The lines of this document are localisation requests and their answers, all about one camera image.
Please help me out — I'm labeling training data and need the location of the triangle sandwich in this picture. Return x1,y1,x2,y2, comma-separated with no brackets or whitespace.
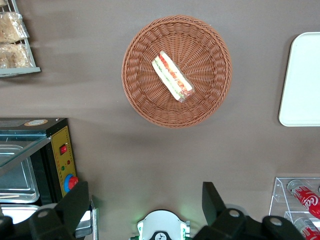
151,50,196,104

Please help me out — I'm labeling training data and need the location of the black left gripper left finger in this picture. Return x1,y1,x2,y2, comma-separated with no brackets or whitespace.
0,181,91,240

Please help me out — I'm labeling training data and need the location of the cream plastic serving tray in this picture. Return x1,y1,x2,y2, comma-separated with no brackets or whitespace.
278,31,320,127

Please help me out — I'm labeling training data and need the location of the grey wire snack rack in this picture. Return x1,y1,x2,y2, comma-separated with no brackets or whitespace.
0,0,42,79

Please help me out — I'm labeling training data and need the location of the round brown wicker basket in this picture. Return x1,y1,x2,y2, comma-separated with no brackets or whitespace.
121,14,233,129

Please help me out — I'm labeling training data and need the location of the clear acrylic bottle rack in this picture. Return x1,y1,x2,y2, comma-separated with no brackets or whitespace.
268,176,320,240

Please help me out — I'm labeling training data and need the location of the clear bag of brown snacks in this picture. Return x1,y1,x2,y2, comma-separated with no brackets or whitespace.
0,11,30,44
0,42,33,69

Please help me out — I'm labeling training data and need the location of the red cola bottle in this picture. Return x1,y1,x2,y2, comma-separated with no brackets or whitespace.
293,216,320,240
286,179,320,219

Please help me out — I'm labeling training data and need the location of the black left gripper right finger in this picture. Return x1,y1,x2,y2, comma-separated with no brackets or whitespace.
192,181,306,240

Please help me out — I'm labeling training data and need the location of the steel food pan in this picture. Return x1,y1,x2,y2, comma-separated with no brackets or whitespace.
0,144,41,205
0,203,94,238

